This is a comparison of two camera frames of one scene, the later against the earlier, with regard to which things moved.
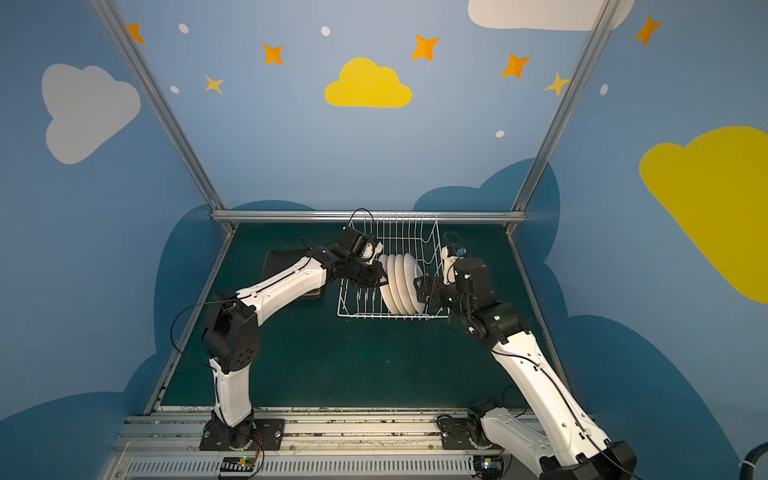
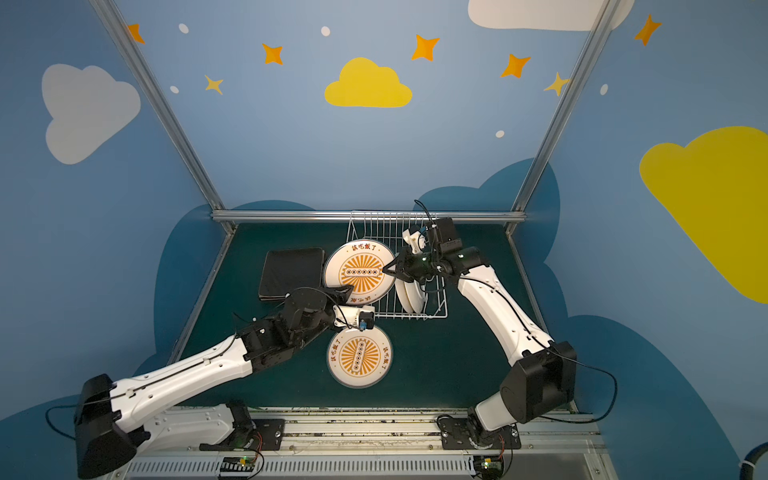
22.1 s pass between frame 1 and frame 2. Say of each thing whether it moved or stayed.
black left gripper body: moved
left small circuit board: stayed
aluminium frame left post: stayed
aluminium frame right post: stayed
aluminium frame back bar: stayed
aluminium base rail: stayed
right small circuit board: stayed
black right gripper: moved
